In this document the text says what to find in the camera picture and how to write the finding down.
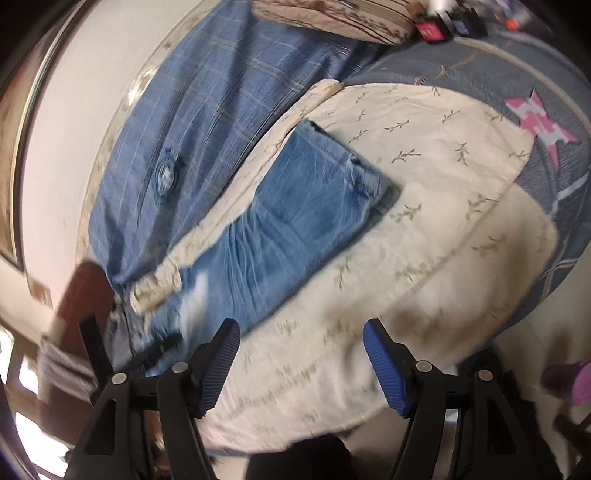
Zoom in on grey hanging cloth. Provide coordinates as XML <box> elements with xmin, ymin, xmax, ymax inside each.
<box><xmin>39</xmin><ymin>337</ymin><xmax>100</xmax><ymax>398</ymax></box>

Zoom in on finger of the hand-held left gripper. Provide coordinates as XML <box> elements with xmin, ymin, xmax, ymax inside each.
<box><xmin>134</xmin><ymin>333</ymin><xmax>183</xmax><ymax>370</ymax></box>

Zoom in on cream leaf print blanket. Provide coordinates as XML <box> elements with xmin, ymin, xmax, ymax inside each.
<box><xmin>129</xmin><ymin>78</ymin><xmax>561</xmax><ymax>450</ymax></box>

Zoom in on small wall picture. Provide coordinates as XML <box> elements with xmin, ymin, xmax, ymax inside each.
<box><xmin>28</xmin><ymin>276</ymin><xmax>52</xmax><ymax>305</ymax></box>

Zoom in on brown wooden headboard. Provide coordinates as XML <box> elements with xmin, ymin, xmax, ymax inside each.
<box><xmin>53</xmin><ymin>263</ymin><xmax>123</xmax><ymax>352</ymax></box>

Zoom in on dark bottle with blue label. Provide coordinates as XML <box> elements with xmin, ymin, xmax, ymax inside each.
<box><xmin>450</xmin><ymin>14</ymin><xmax>486</xmax><ymax>38</ymax></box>

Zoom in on purple slipper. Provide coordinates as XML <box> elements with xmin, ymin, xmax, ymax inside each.
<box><xmin>541</xmin><ymin>362</ymin><xmax>591</xmax><ymax>407</ymax></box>

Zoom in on framed horse painting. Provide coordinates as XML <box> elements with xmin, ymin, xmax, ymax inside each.
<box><xmin>0</xmin><ymin>0</ymin><xmax>100</xmax><ymax>275</ymax></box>

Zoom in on dark bottle with red label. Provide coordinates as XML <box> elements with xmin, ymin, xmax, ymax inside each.
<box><xmin>414</xmin><ymin>19</ymin><xmax>452</xmax><ymax>43</ymax></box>

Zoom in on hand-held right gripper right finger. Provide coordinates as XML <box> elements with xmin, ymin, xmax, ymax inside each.
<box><xmin>364</xmin><ymin>318</ymin><xmax>561</xmax><ymax>480</ymax></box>

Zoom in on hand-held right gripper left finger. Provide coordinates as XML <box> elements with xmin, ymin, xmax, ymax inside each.
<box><xmin>67</xmin><ymin>318</ymin><xmax>241</xmax><ymax>480</ymax></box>

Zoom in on blue plaid sofa cover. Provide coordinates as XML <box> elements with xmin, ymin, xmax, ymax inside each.
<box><xmin>88</xmin><ymin>0</ymin><xmax>384</xmax><ymax>296</ymax></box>

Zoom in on blue denim pants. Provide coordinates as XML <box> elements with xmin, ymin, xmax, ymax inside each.
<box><xmin>108</xmin><ymin>120</ymin><xmax>400</xmax><ymax>374</ymax></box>

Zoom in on striped floral cushion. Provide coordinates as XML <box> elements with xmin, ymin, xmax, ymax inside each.
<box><xmin>252</xmin><ymin>0</ymin><xmax>416</xmax><ymax>45</ymax></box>

